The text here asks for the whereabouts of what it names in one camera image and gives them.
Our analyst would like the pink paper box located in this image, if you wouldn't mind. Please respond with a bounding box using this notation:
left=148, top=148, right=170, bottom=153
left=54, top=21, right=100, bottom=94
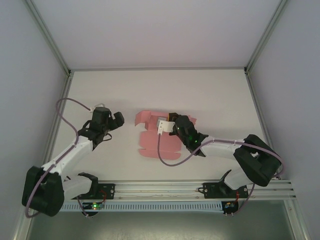
left=134, top=109, right=197, bottom=160

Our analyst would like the aluminium frame side rail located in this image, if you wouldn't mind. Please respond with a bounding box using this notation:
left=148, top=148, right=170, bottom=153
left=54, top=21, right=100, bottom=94
left=244, top=72, right=309, bottom=240
left=13, top=72, right=74, bottom=240

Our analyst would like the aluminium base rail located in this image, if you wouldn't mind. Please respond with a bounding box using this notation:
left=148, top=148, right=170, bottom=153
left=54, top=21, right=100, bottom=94
left=67, top=179, right=296, bottom=201

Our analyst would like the white slotted cable duct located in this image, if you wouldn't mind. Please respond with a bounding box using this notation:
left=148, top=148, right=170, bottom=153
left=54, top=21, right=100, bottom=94
left=59, top=201, right=223, bottom=213

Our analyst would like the circuit board with green light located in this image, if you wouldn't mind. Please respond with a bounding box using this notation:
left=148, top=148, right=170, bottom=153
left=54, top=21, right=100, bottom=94
left=83, top=202, right=106, bottom=211

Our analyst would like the aluminium frame post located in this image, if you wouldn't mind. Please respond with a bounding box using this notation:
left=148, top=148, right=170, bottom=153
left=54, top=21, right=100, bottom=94
left=244, top=0, right=288, bottom=76
left=24, top=0, right=73, bottom=76

